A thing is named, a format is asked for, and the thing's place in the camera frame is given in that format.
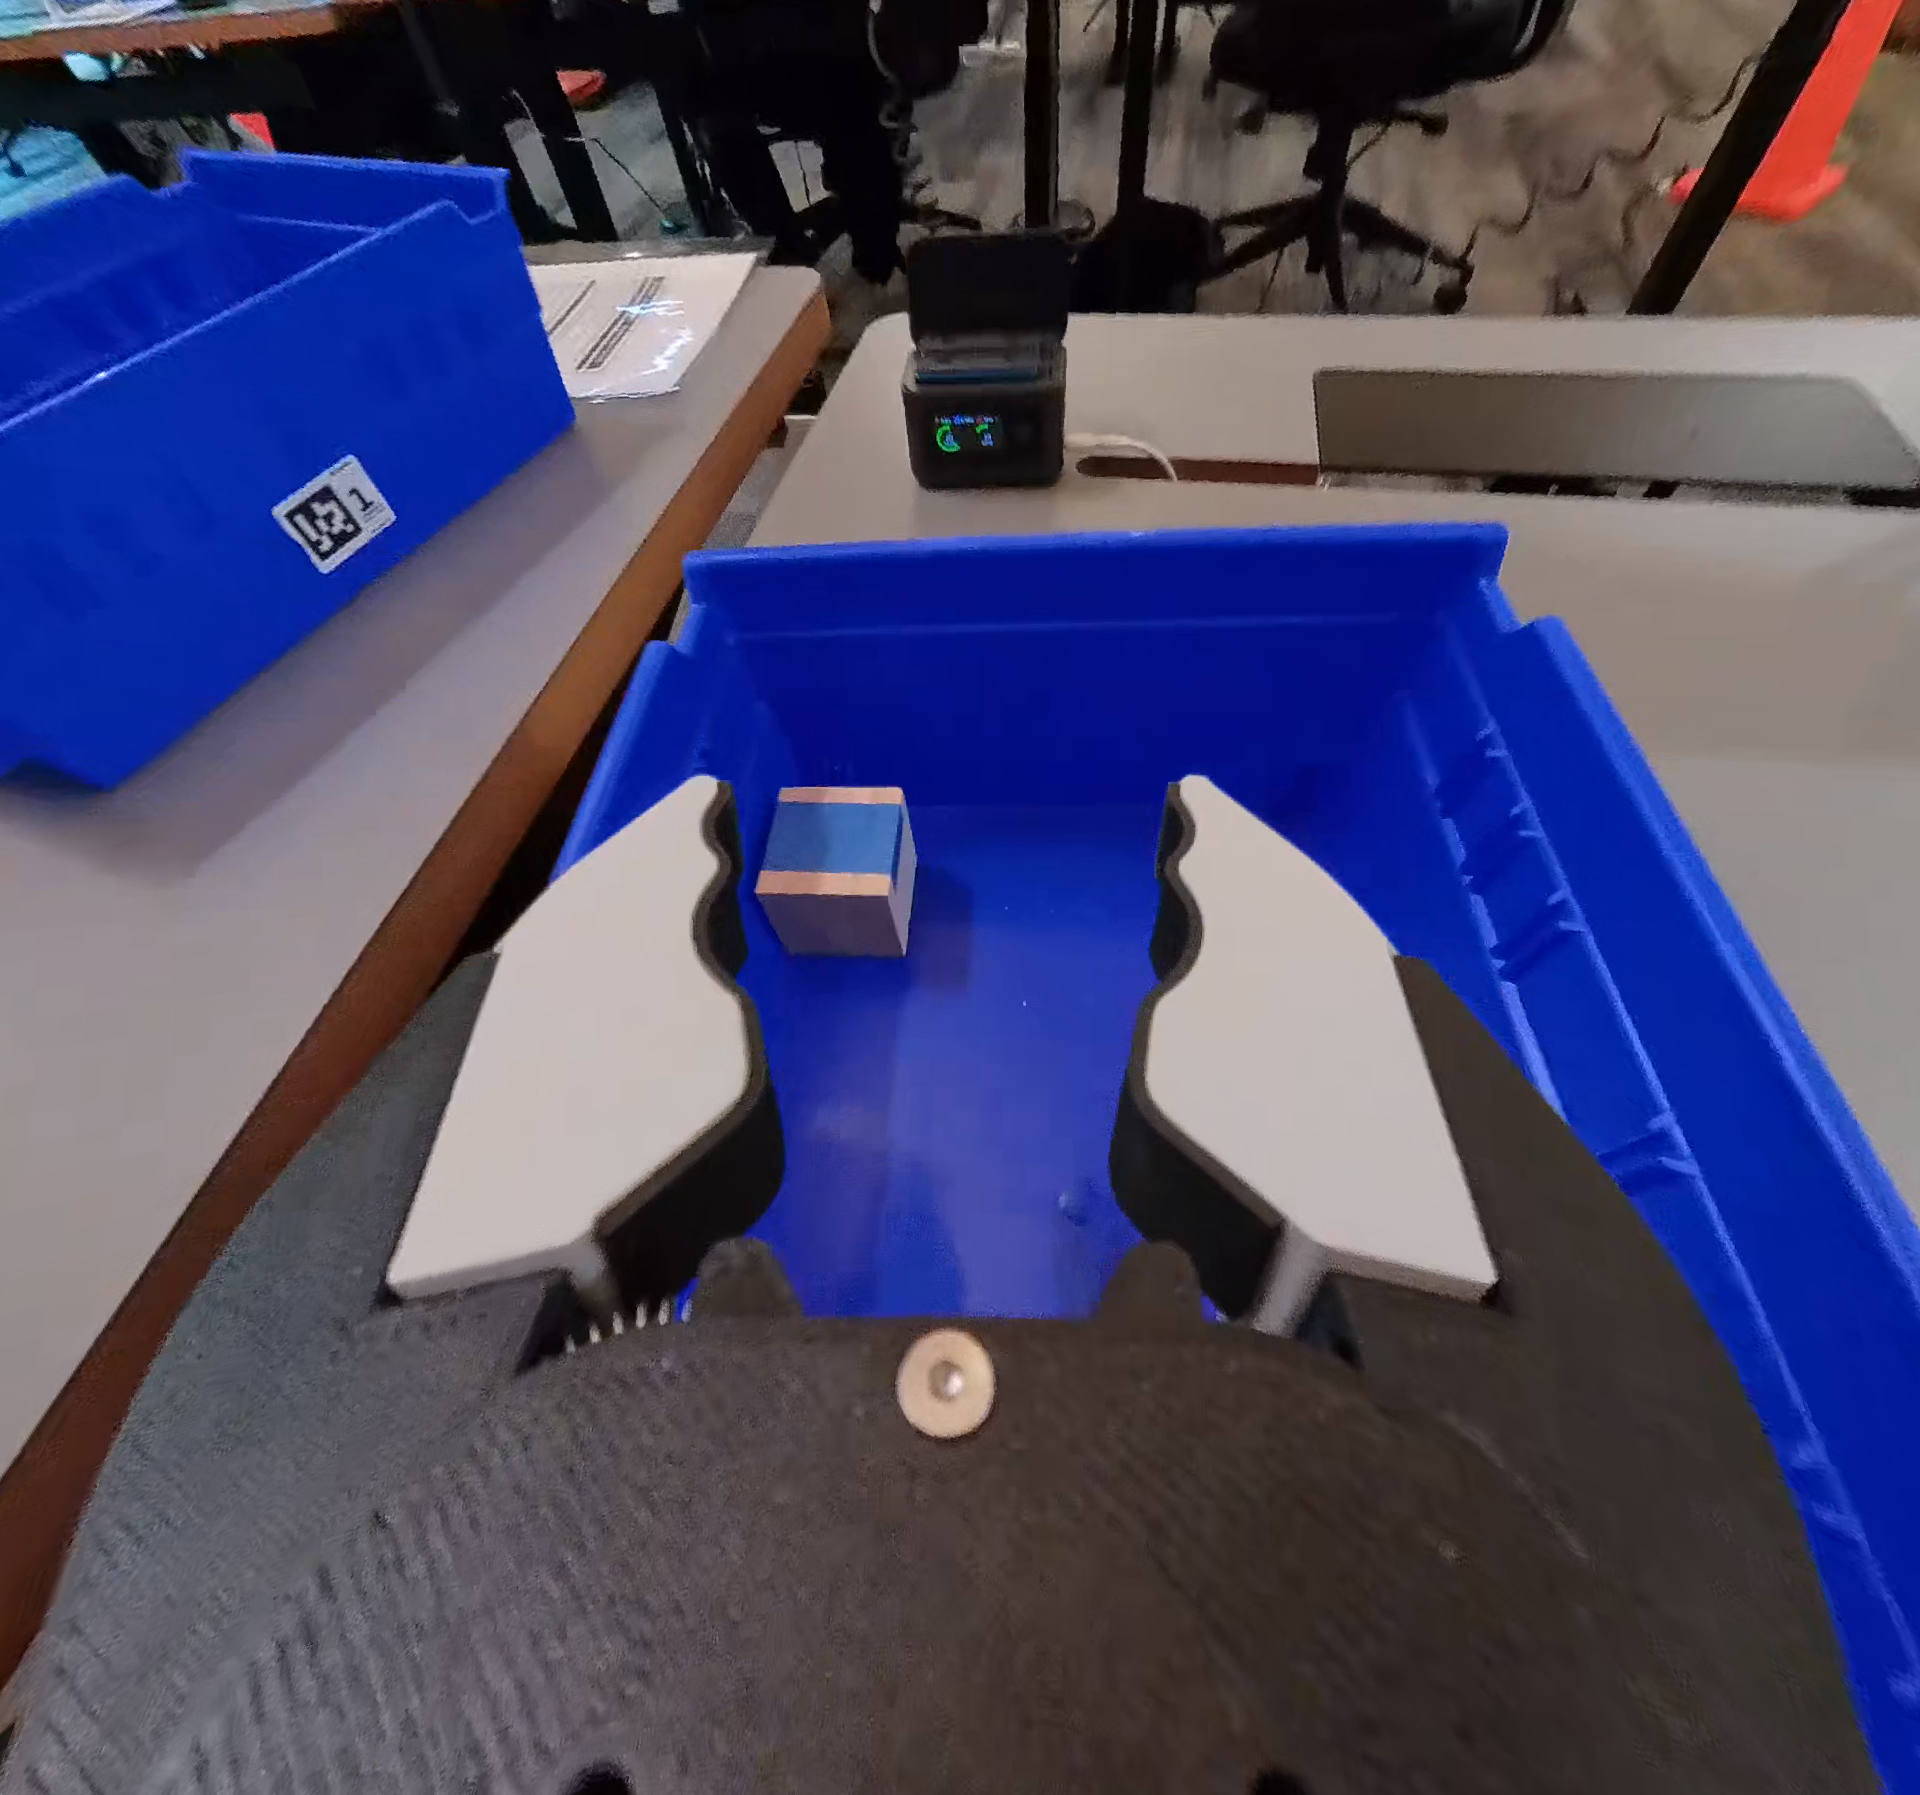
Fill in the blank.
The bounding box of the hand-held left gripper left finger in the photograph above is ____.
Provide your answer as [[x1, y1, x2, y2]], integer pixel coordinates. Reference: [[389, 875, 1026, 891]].
[[385, 773, 785, 1320]]

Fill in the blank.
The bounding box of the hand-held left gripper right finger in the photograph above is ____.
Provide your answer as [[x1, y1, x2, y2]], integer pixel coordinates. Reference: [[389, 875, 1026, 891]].
[[1109, 773, 1502, 1345]]

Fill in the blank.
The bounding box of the blue striped wooden cube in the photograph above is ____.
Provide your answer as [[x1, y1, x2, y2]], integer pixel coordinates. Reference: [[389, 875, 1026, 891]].
[[754, 785, 918, 961]]

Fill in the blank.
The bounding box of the blue plastic bin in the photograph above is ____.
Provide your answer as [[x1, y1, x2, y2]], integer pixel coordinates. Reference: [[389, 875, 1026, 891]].
[[552, 519, 1920, 1795]]

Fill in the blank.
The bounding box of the black battery charger case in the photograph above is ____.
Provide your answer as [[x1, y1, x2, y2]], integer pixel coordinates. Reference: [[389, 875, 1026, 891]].
[[900, 233, 1076, 492]]

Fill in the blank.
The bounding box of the printed paper sheet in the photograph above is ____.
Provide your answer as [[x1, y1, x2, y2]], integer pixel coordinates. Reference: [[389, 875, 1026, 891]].
[[525, 249, 764, 405]]

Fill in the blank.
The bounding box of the blue bin with tag label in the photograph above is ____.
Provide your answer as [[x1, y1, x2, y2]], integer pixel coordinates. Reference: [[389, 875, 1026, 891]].
[[0, 147, 580, 791]]

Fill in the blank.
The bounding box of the black office chair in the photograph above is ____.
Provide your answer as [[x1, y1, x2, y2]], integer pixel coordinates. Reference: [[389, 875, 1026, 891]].
[[1207, 0, 1584, 316]]

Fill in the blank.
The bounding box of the orange traffic cone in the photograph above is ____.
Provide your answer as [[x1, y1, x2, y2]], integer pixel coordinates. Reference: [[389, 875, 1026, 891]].
[[1669, 0, 1920, 224]]

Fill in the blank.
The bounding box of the dark desk cable cover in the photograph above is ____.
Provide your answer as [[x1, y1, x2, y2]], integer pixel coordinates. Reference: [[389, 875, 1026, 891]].
[[1312, 368, 1920, 494]]

